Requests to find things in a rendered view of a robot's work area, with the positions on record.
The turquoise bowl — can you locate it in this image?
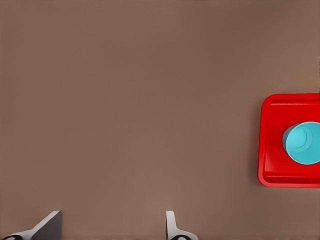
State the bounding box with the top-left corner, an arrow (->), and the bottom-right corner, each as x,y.
282,121 -> 320,166

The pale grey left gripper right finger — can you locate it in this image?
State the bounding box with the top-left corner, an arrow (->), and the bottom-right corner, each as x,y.
165,210 -> 199,240

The red plastic tray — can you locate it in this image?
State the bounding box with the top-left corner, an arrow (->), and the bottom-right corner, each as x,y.
257,93 -> 320,189

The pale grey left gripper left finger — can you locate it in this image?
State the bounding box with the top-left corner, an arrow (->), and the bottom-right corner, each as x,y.
0,210 -> 63,240

